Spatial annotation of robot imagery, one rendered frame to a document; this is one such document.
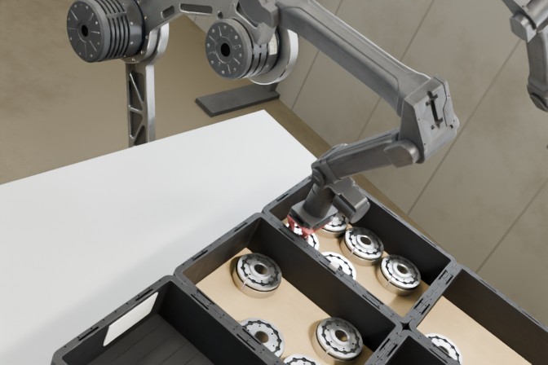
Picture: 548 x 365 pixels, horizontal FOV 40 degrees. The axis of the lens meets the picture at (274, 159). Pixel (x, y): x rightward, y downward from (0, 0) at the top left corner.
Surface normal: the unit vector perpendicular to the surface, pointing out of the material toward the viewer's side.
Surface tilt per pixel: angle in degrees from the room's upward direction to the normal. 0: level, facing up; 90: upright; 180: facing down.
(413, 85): 28
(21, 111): 0
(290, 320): 0
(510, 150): 90
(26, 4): 0
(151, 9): 90
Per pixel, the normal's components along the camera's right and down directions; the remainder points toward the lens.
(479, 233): -0.67, 0.24
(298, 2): -0.06, -0.59
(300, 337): 0.34, -0.73
